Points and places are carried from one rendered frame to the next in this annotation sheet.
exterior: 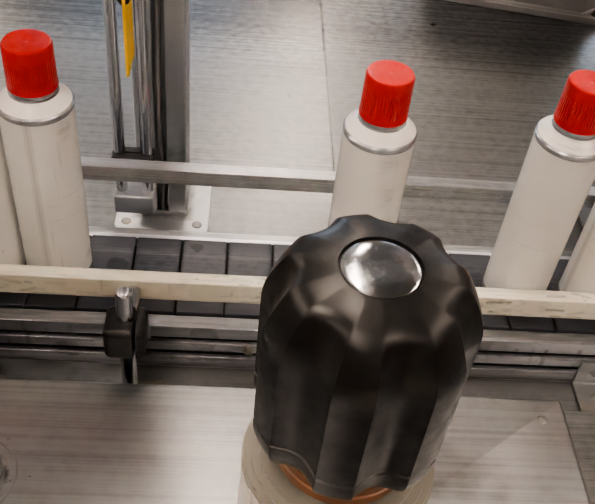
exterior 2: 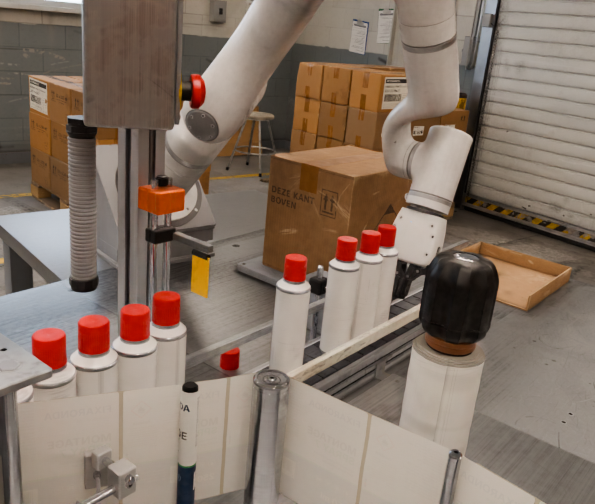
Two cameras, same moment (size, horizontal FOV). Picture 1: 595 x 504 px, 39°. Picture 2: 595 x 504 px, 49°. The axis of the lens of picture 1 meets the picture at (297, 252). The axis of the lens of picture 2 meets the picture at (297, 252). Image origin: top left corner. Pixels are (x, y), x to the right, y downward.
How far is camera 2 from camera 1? 0.62 m
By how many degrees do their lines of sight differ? 46
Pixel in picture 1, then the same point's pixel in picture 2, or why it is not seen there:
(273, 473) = (448, 357)
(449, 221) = (264, 351)
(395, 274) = (470, 256)
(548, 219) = (350, 302)
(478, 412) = (379, 390)
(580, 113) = (351, 251)
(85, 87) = not seen: hidden behind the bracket
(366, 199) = (301, 319)
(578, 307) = (368, 338)
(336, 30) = (104, 301)
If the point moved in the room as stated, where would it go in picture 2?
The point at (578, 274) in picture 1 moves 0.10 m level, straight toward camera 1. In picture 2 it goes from (357, 327) to (383, 355)
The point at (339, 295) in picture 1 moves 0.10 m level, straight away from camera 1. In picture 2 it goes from (471, 263) to (402, 236)
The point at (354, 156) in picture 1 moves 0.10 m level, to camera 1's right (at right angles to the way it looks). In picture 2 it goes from (294, 299) to (340, 285)
